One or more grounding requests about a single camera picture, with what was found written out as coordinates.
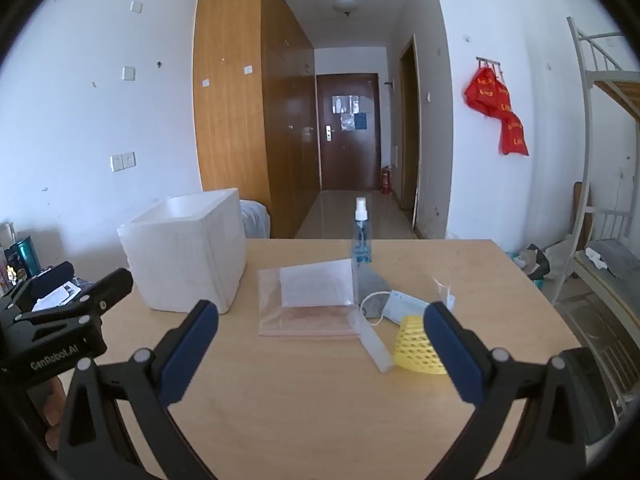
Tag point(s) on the white metal bunk bed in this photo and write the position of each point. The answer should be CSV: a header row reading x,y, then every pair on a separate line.
x,y
582,110

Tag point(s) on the white double wall socket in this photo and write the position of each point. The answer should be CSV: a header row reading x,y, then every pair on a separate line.
x,y
123,161

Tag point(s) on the wooden wardrobe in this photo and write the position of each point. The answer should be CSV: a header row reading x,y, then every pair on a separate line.
x,y
230,110

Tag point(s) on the red fire extinguisher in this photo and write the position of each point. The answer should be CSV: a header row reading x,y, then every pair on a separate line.
x,y
386,181

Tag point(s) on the metal wall hook rack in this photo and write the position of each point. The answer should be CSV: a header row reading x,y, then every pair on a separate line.
x,y
489,62

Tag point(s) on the clear zip bag with paper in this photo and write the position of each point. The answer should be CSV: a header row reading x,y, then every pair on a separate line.
x,y
305,317

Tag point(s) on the grey photo sheet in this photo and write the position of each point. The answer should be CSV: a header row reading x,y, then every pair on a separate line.
x,y
346,104

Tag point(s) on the yellow foam mesh net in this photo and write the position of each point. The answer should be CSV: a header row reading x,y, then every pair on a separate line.
x,y
415,350

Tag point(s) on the white wrapped bundle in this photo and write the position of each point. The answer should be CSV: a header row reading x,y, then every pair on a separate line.
x,y
255,220

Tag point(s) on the dark brown door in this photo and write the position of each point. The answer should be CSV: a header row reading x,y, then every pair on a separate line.
x,y
350,160

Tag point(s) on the white foam box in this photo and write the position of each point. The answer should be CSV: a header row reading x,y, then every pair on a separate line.
x,y
185,260

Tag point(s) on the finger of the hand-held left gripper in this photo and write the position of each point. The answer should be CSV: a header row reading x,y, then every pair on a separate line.
x,y
110,285
52,277

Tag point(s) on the round ceiling lamp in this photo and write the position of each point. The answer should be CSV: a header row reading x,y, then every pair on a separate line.
x,y
346,5

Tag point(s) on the grey cloth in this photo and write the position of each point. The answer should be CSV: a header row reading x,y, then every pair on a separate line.
x,y
372,282

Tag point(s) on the clear plastic sleeve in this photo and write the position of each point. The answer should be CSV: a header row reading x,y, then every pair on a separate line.
x,y
377,347

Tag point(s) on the white wall switch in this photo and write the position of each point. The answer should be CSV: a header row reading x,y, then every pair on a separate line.
x,y
136,6
129,73

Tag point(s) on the blue face mask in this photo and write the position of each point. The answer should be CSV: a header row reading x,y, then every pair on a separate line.
x,y
405,305

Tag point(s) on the teal metal can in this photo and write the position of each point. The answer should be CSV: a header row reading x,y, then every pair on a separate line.
x,y
27,257

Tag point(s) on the teal plastic basin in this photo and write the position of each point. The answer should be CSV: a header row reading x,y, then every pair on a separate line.
x,y
537,281

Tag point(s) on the red printed cloth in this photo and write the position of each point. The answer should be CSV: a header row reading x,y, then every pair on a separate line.
x,y
485,92
515,135

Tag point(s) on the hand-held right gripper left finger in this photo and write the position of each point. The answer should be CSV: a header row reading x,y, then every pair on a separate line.
x,y
192,350

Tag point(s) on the clear blue spray bottle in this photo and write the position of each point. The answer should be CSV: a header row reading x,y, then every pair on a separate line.
x,y
361,240

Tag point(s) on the printed paper sheets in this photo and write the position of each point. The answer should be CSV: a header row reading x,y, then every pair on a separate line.
x,y
57,296

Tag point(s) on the grey bed mat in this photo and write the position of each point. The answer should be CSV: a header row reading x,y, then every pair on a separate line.
x,y
617,257

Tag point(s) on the wooden side door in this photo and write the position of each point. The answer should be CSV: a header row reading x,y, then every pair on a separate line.
x,y
410,135

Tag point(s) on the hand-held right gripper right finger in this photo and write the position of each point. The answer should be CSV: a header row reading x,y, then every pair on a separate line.
x,y
452,355

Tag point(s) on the blue door notice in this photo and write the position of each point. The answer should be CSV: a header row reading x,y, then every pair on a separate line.
x,y
357,122

